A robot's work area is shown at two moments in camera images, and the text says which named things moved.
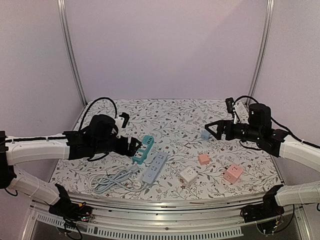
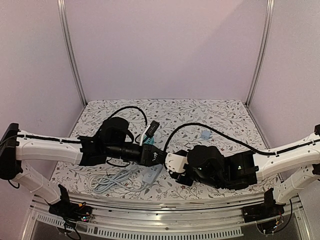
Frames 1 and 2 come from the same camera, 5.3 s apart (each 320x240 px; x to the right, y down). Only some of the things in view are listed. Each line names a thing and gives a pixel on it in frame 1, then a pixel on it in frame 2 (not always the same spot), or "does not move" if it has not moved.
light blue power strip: [155, 168] does not move
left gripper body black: [121, 149] -> [146, 148]
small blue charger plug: [205, 134] does not move
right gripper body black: [224, 129] -> [182, 175]
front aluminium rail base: [115, 219] does not move
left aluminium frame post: [66, 44] does not move
